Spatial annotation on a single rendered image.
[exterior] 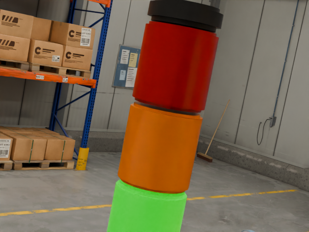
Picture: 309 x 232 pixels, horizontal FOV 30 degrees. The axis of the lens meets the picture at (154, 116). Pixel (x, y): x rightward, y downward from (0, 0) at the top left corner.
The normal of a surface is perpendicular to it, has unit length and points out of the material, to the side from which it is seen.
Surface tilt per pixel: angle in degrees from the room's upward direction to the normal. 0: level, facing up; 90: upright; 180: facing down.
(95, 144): 90
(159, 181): 90
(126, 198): 90
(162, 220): 90
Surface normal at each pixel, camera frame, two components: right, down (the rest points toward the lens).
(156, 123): -0.15, 0.08
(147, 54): -0.80, -0.08
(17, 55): 0.69, 0.24
